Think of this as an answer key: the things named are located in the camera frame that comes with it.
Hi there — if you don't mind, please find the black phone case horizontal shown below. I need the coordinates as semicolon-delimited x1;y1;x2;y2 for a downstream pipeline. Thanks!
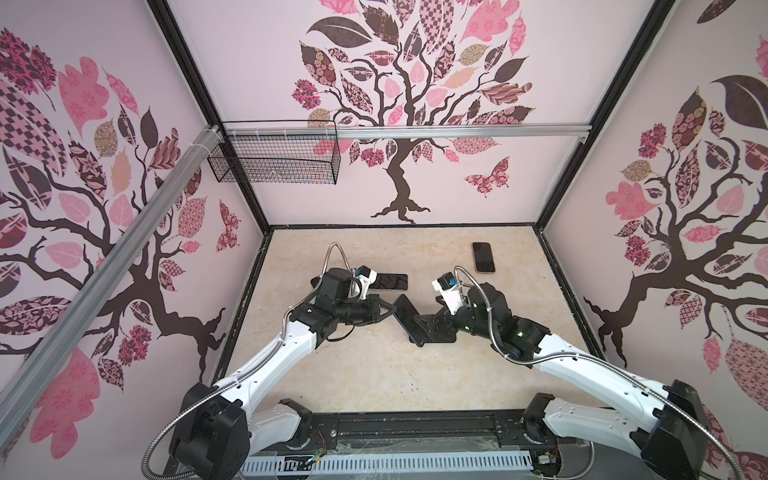
370;273;409;291

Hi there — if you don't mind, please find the white slotted cable duct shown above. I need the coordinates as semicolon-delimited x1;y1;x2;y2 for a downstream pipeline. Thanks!
240;451;534;479

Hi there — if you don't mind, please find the black base frame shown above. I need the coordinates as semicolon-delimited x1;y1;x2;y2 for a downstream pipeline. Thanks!
258;393;573;454

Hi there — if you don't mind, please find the purple smartphone black screen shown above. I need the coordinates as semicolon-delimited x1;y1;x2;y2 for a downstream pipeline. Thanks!
472;242;491;273

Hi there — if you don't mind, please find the right metal flexible conduit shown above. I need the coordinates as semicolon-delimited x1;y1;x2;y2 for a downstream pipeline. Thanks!
453;265;746;480

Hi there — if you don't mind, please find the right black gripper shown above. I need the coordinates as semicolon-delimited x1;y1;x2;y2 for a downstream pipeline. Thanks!
412;293;496;343

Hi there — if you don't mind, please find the aluminium rail left diagonal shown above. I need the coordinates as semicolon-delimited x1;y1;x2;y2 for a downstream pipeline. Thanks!
1;125;222;448

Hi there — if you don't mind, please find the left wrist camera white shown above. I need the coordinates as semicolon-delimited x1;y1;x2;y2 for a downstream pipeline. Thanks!
354;265;378;300

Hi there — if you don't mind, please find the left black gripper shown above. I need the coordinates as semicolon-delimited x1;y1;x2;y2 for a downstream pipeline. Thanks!
335;294;396;326

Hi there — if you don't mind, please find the aluminium rail back horizontal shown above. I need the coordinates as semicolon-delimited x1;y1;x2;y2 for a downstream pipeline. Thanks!
225;122;592;140

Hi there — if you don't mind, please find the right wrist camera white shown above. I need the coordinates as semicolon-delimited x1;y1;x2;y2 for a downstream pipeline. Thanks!
432;272;466;315

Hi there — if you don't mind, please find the black phone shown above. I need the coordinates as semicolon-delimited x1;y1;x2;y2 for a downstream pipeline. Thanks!
394;294;429;348

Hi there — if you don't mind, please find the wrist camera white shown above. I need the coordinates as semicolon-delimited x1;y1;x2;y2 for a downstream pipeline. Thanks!
354;265;378;300
432;272;466;315

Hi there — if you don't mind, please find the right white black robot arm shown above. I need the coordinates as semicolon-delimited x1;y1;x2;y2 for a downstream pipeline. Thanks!
413;278;713;479

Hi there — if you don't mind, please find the black wire basket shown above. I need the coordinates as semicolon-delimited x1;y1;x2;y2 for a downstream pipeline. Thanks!
208;120;341;185

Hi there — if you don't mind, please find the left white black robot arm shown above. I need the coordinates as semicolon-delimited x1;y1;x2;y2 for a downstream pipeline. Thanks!
165;266;394;479

